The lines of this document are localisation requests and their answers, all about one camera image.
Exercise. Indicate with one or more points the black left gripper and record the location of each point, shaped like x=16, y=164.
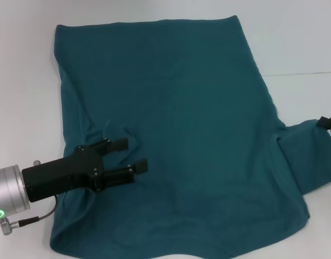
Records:
x=60, y=175

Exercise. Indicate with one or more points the teal blue shirt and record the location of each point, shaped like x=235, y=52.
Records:
x=195, y=94

